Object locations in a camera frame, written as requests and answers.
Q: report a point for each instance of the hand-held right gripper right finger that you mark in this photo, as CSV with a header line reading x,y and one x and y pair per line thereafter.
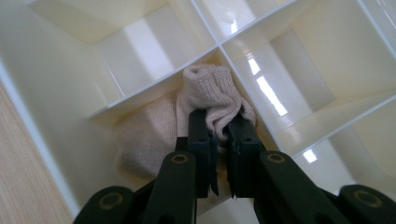
x,y
246,152

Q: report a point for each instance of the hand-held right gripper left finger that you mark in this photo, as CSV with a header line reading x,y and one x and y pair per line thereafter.
x,y
200,149

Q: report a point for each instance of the white divided storage box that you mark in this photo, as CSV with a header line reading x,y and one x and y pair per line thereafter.
x,y
280,62

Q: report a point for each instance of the beige sock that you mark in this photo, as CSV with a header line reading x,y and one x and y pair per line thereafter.
x,y
186,109

